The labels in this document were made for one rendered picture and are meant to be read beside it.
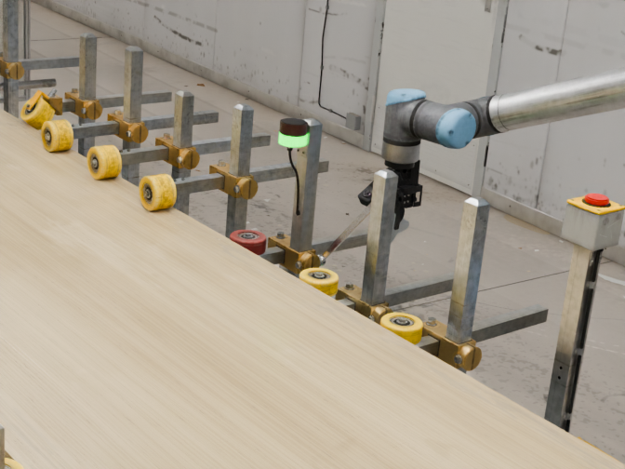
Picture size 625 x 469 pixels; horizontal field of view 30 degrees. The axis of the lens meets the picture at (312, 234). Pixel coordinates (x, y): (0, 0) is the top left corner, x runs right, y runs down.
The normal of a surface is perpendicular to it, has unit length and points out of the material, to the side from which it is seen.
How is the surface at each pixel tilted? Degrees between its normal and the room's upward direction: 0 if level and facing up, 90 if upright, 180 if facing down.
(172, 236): 0
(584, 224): 90
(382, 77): 90
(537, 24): 90
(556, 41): 90
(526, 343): 0
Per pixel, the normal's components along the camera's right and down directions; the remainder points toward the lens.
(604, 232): 0.62, 0.32
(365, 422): 0.08, -0.93
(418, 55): -0.81, 0.14
